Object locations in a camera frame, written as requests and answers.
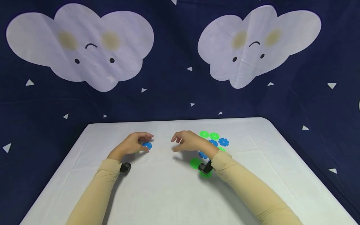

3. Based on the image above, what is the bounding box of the person's right hand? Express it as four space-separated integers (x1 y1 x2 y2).
171 131 220 160

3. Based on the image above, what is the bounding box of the person's left hand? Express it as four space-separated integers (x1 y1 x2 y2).
107 132 154 163

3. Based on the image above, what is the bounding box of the person's right forearm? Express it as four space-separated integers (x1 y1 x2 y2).
211 151 304 225

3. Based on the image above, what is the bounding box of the person's left forearm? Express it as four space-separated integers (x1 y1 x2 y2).
65 158 123 225

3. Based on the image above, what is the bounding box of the pile of snowflake building pieces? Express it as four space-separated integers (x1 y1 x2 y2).
189 131 230 179

